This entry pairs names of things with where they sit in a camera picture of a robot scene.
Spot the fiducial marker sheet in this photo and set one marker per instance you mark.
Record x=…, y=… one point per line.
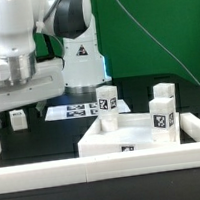
x=71, y=111

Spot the white square table top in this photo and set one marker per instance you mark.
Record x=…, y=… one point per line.
x=134, y=132

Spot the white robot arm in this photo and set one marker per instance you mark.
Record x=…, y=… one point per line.
x=24, y=80

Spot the white front barrier wall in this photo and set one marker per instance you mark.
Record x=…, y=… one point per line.
x=96, y=168

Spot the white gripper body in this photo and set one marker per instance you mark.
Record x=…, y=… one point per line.
x=46, y=83

